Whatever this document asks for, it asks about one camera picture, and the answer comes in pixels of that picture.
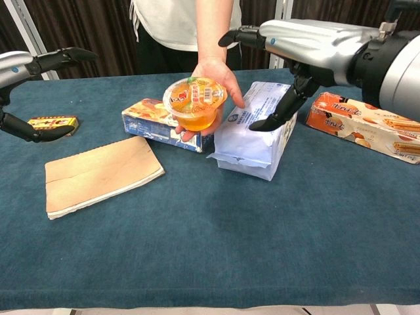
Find person's bare hand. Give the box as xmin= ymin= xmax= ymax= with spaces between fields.
xmin=175 ymin=58 xmax=245 ymax=142

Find small yellow red box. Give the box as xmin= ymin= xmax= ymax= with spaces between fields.
xmin=27 ymin=115 xmax=79 ymax=138

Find orange biscuit box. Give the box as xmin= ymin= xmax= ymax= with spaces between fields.
xmin=305 ymin=92 xmax=420 ymax=165

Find person's forearm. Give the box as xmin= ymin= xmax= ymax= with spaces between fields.
xmin=196 ymin=0 xmax=240 ymax=63

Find white metal frame post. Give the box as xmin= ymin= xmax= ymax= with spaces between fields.
xmin=268 ymin=0 xmax=294 ymax=70
xmin=3 ymin=0 xmax=60 ymax=81

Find blue snack box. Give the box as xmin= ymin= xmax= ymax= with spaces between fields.
xmin=121 ymin=98 xmax=216 ymax=154

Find person in white shirt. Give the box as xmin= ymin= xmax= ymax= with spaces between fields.
xmin=129 ymin=0 xmax=243 ymax=75

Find orange jelly cup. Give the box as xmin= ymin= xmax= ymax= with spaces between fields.
xmin=162 ymin=76 xmax=228 ymax=132

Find dark brown curtain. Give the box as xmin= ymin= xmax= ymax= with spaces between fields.
xmin=0 ymin=0 xmax=420 ymax=80

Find white tissue pack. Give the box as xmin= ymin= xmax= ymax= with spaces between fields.
xmin=206 ymin=81 xmax=298 ymax=182

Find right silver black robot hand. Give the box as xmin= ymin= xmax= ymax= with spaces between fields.
xmin=218 ymin=18 xmax=391 ymax=132

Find teal tablecloth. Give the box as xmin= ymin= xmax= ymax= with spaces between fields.
xmin=0 ymin=68 xmax=420 ymax=311

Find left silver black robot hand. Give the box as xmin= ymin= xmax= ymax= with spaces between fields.
xmin=0 ymin=47 xmax=98 ymax=144

